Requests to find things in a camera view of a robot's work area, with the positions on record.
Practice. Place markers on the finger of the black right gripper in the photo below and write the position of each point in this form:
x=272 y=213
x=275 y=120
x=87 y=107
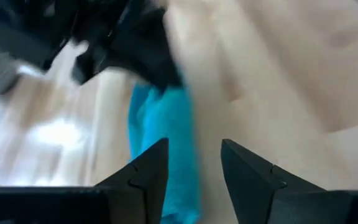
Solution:
x=89 y=65
x=145 y=53

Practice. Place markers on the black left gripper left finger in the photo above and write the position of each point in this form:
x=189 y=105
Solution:
x=148 y=186

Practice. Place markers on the teal microfiber towel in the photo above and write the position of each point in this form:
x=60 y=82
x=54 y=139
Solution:
x=166 y=130

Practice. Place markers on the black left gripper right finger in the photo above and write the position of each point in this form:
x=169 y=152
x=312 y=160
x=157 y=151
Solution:
x=250 y=186

